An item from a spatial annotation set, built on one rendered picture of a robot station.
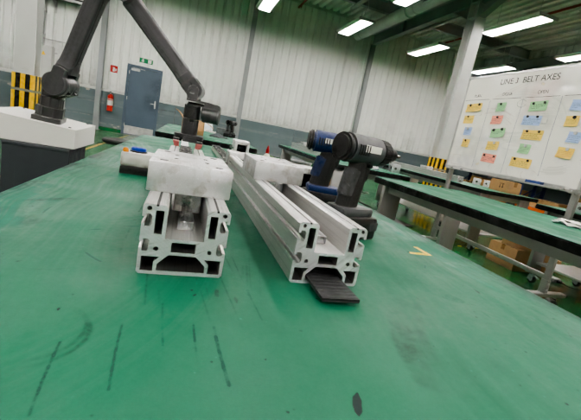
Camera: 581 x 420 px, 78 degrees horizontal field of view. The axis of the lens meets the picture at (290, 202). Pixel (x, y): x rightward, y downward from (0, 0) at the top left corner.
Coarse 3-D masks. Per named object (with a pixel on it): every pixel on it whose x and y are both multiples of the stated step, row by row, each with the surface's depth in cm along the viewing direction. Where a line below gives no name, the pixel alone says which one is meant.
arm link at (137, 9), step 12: (132, 0) 116; (132, 12) 118; (144, 12) 118; (144, 24) 119; (156, 24) 120; (156, 36) 120; (156, 48) 121; (168, 48) 121; (168, 60) 122; (180, 60) 122; (180, 72) 122; (192, 72) 127; (180, 84) 123; (192, 84) 123
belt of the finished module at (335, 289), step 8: (312, 272) 50; (320, 272) 51; (328, 272) 51; (312, 280) 47; (320, 280) 48; (328, 280) 48; (336, 280) 49; (320, 288) 45; (328, 288) 46; (336, 288) 46; (344, 288) 47; (320, 296) 43; (328, 296) 43; (336, 296) 44; (344, 296) 44; (352, 296) 45
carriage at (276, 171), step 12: (252, 156) 82; (264, 156) 89; (252, 168) 78; (264, 168) 76; (276, 168) 77; (288, 168) 77; (300, 168) 78; (264, 180) 77; (276, 180) 77; (288, 180) 78; (300, 180) 79
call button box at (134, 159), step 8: (128, 152) 97; (136, 152) 99; (144, 152) 101; (120, 160) 97; (128, 160) 98; (136, 160) 98; (144, 160) 99; (120, 168) 98; (128, 168) 98; (136, 168) 99; (144, 168) 99
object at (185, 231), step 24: (144, 216) 43; (168, 216) 46; (192, 216) 49; (216, 216) 43; (144, 240) 44; (168, 240) 42; (192, 240) 43; (216, 240) 44; (144, 264) 43; (168, 264) 44; (192, 264) 46; (216, 264) 47
